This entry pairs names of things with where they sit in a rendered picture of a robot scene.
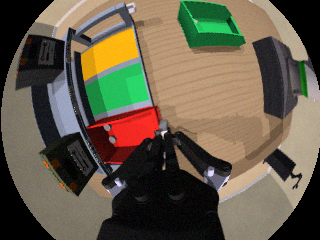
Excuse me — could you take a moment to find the green bin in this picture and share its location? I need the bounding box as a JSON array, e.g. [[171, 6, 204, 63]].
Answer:
[[177, 0, 246, 48]]

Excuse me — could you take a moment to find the red bin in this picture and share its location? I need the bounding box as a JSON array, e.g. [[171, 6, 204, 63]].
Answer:
[[86, 105, 161, 164]]

